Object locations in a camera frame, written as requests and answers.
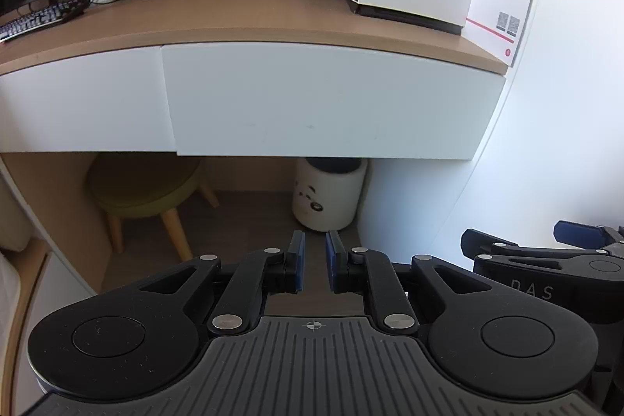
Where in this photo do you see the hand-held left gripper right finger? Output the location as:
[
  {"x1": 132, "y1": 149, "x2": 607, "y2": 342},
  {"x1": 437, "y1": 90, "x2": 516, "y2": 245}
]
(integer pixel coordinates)
[{"x1": 326, "y1": 230, "x2": 493, "y2": 338}]

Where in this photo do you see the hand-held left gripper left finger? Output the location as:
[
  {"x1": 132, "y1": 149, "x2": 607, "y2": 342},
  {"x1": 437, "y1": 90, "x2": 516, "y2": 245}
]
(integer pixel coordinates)
[{"x1": 131, "y1": 230, "x2": 307, "y2": 339}]

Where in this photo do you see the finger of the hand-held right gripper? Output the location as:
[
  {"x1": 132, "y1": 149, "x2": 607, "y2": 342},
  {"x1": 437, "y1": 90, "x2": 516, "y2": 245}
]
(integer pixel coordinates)
[
  {"x1": 553, "y1": 220, "x2": 624, "y2": 253},
  {"x1": 461, "y1": 228, "x2": 624, "y2": 274}
]

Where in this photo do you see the wide white drawer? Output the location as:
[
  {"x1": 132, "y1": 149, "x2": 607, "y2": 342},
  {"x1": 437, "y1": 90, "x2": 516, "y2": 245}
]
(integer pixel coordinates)
[{"x1": 161, "y1": 41, "x2": 508, "y2": 161}]

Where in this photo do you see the white panda trash bin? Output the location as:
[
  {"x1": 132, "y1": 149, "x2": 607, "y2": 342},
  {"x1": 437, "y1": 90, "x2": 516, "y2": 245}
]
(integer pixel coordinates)
[{"x1": 292, "y1": 157, "x2": 369, "y2": 232}]

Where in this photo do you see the green round stool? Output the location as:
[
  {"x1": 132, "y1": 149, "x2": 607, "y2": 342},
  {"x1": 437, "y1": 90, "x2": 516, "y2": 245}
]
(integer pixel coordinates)
[{"x1": 87, "y1": 153, "x2": 221, "y2": 262}]

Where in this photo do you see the narrow white drawer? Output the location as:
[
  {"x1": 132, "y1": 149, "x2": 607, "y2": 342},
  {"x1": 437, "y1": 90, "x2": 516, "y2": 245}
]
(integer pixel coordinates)
[{"x1": 0, "y1": 46, "x2": 177, "y2": 154}]

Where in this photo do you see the black keyboard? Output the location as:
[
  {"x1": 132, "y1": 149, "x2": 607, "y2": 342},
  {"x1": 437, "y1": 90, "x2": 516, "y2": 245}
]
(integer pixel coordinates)
[{"x1": 0, "y1": 0, "x2": 91, "y2": 43}]

